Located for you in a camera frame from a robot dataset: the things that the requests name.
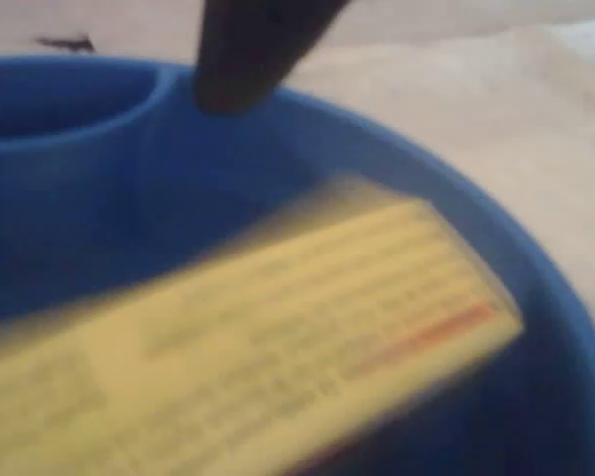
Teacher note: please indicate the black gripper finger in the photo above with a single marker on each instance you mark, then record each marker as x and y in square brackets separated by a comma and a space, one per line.
[258, 49]

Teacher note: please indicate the yellow medicine box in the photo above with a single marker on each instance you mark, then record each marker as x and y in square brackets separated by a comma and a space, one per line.
[258, 347]

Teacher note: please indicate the blue plastic bowl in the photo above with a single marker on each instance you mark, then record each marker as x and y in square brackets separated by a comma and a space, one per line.
[218, 163]

